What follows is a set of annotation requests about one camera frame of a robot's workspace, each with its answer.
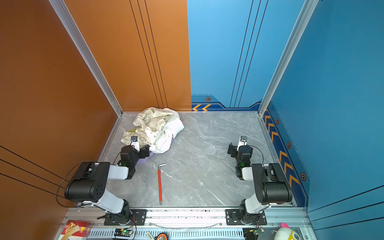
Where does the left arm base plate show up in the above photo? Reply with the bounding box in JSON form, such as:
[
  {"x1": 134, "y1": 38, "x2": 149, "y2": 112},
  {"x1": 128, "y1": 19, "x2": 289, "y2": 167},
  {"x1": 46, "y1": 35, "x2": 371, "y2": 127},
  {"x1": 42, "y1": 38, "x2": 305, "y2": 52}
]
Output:
[{"x1": 104, "y1": 209, "x2": 147, "y2": 227}]

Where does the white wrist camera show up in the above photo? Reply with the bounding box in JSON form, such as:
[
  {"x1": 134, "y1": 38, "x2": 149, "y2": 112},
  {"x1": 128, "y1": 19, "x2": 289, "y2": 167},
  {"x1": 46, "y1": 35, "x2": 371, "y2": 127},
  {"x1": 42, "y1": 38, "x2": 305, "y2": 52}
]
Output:
[
  {"x1": 131, "y1": 136, "x2": 140, "y2": 152},
  {"x1": 237, "y1": 136, "x2": 247, "y2": 150}
]

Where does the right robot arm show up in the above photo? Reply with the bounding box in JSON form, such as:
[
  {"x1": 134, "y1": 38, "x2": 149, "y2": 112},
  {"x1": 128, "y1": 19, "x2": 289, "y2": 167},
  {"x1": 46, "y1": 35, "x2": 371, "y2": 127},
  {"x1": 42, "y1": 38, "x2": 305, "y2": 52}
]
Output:
[{"x1": 226, "y1": 142, "x2": 293, "y2": 226}]

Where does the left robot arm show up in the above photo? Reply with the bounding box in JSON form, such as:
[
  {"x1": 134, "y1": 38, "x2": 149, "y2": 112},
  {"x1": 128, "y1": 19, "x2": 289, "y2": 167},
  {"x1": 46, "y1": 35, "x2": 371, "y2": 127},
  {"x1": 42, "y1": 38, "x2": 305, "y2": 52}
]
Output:
[{"x1": 65, "y1": 145, "x2": 150, "y2": 226}]

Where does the orange black tape measure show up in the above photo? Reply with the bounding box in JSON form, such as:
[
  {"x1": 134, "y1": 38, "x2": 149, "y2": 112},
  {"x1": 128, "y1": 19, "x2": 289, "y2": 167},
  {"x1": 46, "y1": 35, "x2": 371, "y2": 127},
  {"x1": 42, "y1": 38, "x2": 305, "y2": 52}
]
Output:
[{"x1": 156, "y1": 233, "x2": 168, "y2": 240}]

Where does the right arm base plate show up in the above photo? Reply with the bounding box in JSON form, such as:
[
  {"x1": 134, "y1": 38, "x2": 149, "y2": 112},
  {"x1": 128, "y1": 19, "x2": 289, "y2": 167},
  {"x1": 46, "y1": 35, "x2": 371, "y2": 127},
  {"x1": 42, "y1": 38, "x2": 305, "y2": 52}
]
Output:
[{"x1": 225, "y1": 209, "x2": 268, "y2": 226}]

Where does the red box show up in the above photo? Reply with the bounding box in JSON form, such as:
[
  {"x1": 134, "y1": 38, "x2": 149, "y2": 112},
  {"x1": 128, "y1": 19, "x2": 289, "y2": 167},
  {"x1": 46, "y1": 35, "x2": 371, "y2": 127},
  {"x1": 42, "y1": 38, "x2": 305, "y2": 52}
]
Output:
[{"x1": 58, "y1": 220, "x2": 93, "y2": 240}]

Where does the white plush toy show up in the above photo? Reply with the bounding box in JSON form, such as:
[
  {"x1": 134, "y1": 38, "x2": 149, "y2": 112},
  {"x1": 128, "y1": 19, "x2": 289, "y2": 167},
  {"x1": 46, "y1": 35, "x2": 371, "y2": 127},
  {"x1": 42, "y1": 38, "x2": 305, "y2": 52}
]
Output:
[{"x1": 274, "y1": 223, "x2": 302, "y2": 240}]

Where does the red handled hex key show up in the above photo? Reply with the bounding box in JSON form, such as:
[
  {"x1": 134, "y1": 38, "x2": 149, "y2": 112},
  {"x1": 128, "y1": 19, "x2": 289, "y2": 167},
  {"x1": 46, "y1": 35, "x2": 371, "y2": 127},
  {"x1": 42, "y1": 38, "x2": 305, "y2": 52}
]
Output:
[{"x1": 158, "y1": 164, "x2": 167, "y2": 206}]

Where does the white cloth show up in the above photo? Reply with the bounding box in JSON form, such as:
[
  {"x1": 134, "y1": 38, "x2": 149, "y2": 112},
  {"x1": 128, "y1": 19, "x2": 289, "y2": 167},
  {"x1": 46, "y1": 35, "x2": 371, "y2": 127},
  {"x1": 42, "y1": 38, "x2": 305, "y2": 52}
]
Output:
[{"x1": 149, "y1": 118, "x2": 185, "y2": 154}]

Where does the purple cloth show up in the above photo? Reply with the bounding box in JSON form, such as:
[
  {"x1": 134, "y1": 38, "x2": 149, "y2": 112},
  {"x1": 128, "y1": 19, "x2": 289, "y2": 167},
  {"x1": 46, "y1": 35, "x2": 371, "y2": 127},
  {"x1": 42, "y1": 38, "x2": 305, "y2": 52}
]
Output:
[{"x1": 137, "y1": 152, "x2": 154, "y2": 165}]

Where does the small circuit board right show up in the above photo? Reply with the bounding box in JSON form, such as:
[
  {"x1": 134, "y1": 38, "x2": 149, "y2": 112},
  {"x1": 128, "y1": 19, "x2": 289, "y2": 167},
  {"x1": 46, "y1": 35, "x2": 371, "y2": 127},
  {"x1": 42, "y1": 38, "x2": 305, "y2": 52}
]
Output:
[{"x1": 250, "y1": 226, "x2": 265, "y2": 235}]

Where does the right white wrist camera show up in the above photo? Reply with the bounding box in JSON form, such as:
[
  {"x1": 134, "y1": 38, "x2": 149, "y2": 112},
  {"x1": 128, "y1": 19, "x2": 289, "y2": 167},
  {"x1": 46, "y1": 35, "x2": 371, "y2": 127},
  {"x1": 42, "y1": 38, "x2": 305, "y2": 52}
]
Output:
[{"x1": 237, "y1": 136, "x2": 247, "y2": 150}]

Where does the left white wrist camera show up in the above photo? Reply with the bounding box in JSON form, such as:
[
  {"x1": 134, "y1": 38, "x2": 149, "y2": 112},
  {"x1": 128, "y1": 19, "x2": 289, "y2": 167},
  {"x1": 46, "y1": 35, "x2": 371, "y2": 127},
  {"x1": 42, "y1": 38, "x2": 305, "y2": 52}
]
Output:
[{"x1": 131, "y1": 136, "x2": 140, "y2": 152}]

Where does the floral patterned cloth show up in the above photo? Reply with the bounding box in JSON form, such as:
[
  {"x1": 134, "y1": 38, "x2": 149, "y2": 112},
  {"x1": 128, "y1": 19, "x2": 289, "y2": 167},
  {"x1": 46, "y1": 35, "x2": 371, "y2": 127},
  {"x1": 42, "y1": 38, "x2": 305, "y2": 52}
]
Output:
[{"x1": 121, "y1": 108, "x2": 180, "y2": 147}]

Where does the green circuit board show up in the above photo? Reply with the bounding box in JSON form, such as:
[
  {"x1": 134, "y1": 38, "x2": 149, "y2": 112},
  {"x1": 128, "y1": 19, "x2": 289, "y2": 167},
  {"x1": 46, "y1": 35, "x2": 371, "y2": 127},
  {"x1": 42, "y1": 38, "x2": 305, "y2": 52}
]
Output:
[{"x1": 113, "y1": 228, "x2": 134, "y2": 240}]

